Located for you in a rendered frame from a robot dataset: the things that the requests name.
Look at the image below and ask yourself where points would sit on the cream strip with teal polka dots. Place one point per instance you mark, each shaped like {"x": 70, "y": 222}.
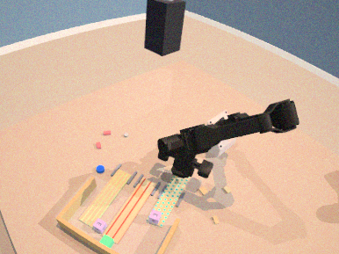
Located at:
{"x": 171, "y": 193}

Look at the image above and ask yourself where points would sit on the blue round disc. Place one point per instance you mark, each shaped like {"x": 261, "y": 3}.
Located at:
{"x": 100, "y": 169}

